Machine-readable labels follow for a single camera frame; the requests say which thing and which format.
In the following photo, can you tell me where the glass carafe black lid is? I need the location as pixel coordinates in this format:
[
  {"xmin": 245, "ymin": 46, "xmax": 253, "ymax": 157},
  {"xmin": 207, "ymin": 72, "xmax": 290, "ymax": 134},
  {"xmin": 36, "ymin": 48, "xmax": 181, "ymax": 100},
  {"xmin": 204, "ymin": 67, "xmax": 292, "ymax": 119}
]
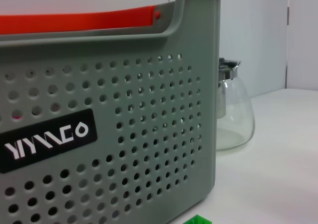
[{"xmin": 216, "ymin": 57, "xmax": 256, "ymax": 150}]

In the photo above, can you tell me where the green rectangular toy brick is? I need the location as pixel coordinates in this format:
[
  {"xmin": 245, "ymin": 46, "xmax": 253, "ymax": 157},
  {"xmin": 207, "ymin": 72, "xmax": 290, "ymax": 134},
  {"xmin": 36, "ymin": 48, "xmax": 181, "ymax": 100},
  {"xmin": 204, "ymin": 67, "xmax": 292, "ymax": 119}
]
[{"xmin": 182, "ymin": 214, "xmax": 213, "ymax": 224}]

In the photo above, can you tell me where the grey perforated storage bin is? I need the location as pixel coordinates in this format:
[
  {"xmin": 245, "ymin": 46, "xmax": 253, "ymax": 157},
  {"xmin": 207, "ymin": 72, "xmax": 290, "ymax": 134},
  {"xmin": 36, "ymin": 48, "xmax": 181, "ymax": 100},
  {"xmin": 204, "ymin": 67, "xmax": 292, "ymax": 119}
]
[{"xmin": 0, "ymin": 0, "xmax": 231, "ymax": 224}]

